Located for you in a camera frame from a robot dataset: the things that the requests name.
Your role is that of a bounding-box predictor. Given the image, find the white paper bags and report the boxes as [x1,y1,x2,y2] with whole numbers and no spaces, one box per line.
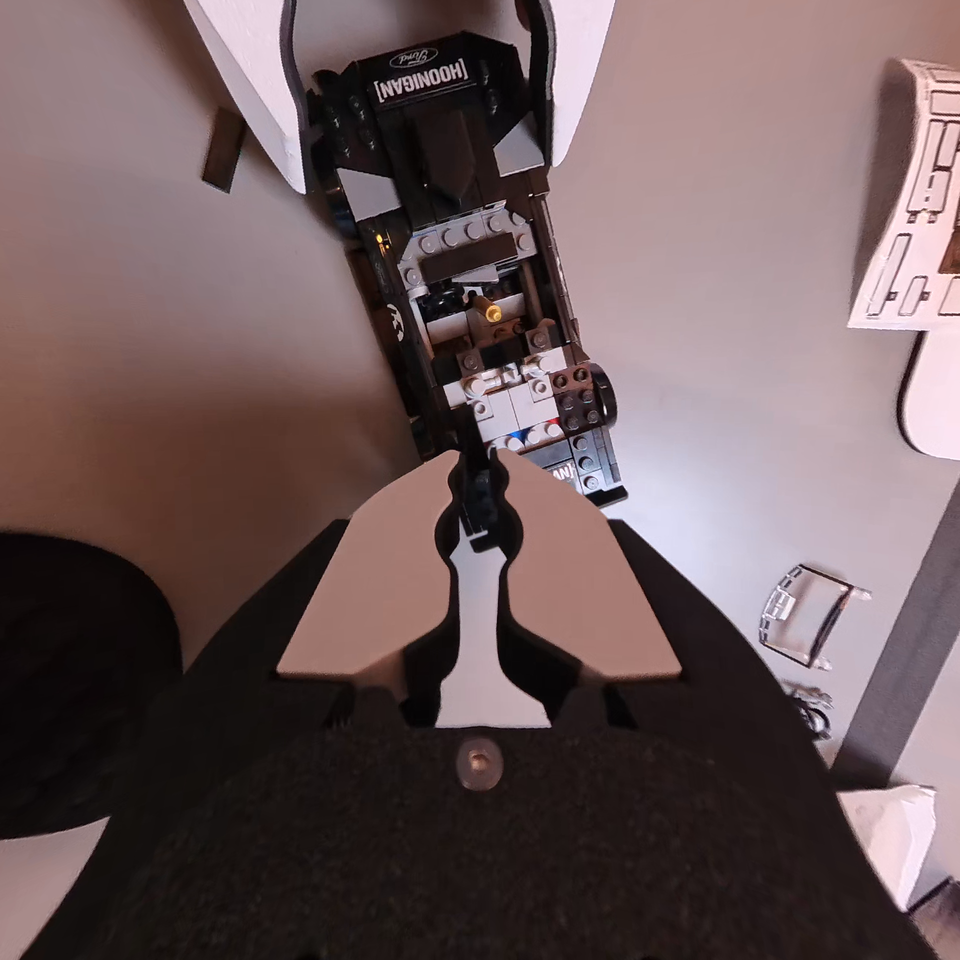
[836,782,940,910]

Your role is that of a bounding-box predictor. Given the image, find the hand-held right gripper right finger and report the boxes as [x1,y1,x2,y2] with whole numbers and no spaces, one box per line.
[495,447,684,687]

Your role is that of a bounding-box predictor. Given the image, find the white sticker sheet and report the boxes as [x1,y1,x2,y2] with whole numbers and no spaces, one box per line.
[846,57,960,333]

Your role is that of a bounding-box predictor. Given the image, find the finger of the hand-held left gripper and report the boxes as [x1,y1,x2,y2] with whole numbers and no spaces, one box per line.
[516,0,619,169]
[183,0,318,196]

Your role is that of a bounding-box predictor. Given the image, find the black lego tile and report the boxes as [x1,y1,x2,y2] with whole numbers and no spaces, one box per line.
[201,107,250,195]

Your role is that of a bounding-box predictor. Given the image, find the clear lego windshield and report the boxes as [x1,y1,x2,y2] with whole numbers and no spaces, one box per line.
[756,561,876,672]

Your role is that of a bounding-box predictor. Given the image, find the black mesh pad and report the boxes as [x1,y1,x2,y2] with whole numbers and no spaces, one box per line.
[0,531,186,843]

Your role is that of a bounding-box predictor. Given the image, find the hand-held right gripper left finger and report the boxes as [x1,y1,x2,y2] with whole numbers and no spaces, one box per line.
[278,450,460,687]

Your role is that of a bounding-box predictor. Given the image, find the white tray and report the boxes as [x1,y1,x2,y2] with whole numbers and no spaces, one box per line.
[896,323,960,463]

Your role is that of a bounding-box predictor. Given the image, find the black lego car model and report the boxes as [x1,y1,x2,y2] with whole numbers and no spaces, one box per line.
[306,30,630,513]

